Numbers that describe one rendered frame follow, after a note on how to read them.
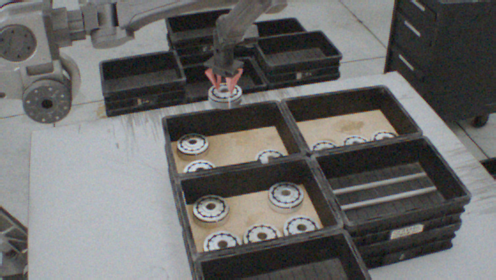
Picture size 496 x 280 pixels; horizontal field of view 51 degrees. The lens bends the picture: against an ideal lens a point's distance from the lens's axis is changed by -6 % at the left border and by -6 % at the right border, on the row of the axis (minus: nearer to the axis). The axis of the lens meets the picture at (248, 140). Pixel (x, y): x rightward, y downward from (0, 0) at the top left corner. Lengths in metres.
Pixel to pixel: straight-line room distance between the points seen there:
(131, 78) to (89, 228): 1.23
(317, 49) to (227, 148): 1.39
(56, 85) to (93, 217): 0.49
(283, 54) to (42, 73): 1.71
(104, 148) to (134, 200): 0.31
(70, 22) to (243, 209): 0.74
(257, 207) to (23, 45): 0.80
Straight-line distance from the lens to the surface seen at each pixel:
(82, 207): 1.87
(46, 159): 2.10
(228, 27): 1.45
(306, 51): 3.05
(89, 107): 3.58
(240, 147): 1.82
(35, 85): 1.56
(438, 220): 1.63
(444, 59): 3.01
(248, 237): 1.50
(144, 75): 2.87
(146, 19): 1.20
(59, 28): 1.22
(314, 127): 1.92
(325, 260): 1.50
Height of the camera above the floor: 1.99
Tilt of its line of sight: 39 degrees down
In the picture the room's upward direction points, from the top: straight up
